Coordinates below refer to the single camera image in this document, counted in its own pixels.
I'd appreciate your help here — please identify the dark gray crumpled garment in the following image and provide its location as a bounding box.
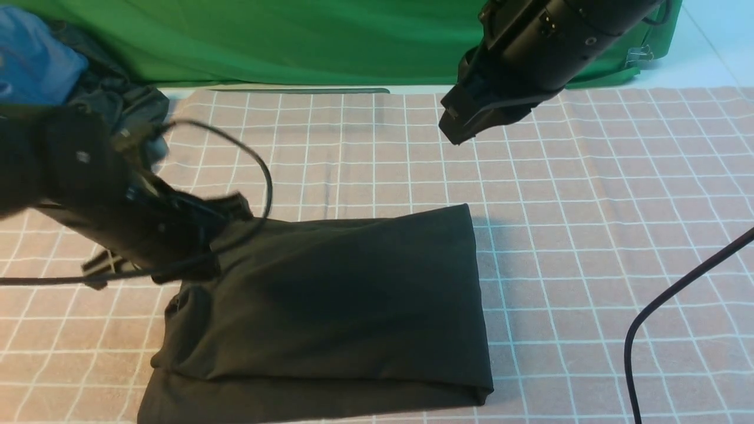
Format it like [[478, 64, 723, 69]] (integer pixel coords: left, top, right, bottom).
[[47, 21, 170, 133]]

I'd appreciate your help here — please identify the dark gray long-sleeve shirt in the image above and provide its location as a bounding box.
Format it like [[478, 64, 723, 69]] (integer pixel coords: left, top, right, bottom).
[[137, 204, 494, 423]]

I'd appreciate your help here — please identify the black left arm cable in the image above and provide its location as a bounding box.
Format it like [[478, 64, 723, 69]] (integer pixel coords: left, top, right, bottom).
[[0, 121, 273, 287]]

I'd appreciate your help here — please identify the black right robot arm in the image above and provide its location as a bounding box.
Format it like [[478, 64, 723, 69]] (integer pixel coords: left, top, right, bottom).
[[438, 1, 660, 145]]

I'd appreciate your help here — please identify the green backdrop cloth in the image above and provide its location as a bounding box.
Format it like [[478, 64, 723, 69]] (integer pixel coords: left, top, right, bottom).
[[2, 1, 681, 88]]

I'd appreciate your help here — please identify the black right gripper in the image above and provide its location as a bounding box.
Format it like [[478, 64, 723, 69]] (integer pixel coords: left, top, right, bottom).
[[439, 1, 607, 145]]

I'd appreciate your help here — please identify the pink checkered tablecloth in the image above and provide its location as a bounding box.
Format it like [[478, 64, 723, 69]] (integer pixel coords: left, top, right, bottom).
[[1, 88, 753, 423]]

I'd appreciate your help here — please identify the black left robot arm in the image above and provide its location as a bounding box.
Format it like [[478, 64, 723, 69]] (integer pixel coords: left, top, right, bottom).
[[2, 105, 274, 290]]

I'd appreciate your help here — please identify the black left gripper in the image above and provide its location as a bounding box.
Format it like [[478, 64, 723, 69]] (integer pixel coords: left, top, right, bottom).
[[38, 177, 254, 290]]

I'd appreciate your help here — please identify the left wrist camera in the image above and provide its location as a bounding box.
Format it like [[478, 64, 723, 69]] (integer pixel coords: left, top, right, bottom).
[[113, 123, 169, 173]]

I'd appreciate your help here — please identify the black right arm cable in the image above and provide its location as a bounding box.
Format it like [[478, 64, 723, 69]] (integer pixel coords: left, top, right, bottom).
[[623, 227, 754, 424]]

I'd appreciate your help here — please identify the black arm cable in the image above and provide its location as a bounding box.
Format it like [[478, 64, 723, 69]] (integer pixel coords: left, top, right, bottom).
[[623, 227, 754, 424], [0, 121, 273, 287]]

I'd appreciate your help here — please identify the metal binder clip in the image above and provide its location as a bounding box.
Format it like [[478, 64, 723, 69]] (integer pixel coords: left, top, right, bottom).
[[624, 45, 654, 68]]

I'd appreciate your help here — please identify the blue crumpled garment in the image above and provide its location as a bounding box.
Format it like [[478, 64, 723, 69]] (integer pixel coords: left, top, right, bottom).
[[1, 5, 89, 105]]

